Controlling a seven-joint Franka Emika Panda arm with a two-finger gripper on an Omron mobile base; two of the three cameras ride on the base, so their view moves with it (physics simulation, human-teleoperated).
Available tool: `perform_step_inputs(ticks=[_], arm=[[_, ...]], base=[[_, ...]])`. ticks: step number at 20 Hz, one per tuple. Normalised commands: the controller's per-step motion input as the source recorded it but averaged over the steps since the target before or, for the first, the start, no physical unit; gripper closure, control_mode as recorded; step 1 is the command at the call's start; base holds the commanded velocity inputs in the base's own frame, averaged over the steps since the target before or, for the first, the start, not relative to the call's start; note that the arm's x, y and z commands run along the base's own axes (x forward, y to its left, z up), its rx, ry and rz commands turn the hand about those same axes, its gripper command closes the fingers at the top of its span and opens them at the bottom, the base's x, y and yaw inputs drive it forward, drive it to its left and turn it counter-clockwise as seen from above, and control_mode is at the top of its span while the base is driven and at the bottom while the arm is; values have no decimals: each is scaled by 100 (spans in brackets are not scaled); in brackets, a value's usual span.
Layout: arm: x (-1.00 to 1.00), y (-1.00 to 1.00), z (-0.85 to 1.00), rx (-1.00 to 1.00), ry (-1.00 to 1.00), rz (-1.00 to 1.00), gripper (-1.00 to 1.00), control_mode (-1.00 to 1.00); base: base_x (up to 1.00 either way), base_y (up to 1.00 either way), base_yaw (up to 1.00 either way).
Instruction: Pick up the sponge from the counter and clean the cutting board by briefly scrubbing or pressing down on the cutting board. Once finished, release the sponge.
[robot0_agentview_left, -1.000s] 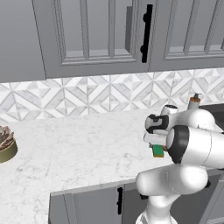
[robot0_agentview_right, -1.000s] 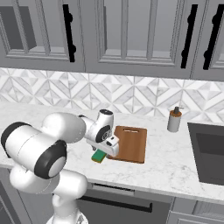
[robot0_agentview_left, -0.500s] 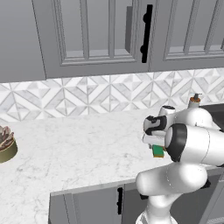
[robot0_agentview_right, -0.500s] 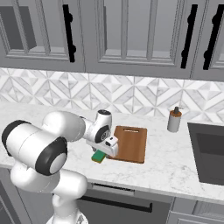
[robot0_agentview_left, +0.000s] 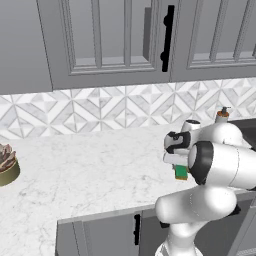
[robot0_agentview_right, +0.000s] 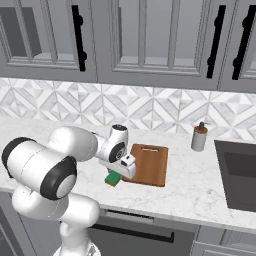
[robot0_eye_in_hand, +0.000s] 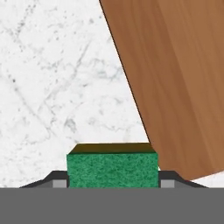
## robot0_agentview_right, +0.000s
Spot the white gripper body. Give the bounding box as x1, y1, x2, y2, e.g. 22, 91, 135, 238
98, 158, 136, 181

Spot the green sponge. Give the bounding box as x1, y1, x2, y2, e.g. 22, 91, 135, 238
104, 170, 123, 188

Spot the brown wooden cutting board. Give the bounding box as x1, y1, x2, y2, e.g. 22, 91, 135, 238
122, 143, 170, 188

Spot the grey dishwasher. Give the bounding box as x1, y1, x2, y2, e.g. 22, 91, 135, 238
87, 209, 198, 256

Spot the grey soap dispenser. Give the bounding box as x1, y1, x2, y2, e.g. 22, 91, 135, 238
190, 121, 210, 153

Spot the dark grey sink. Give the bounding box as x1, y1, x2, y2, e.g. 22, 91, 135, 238
213, 139, 256, 213

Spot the grey drawer front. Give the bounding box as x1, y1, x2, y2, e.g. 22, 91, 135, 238
190, 225, 256, 256

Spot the grey base cupboard door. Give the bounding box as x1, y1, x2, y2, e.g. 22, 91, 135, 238
0, 191, 38, 256

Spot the black dishwasher handle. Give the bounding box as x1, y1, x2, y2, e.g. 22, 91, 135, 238
91, 223, 176, 244

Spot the black cupboard handle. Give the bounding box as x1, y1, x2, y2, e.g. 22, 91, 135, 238
71, 4, 88, 73
205, 4, 227, 80
231, 4, 256, 81

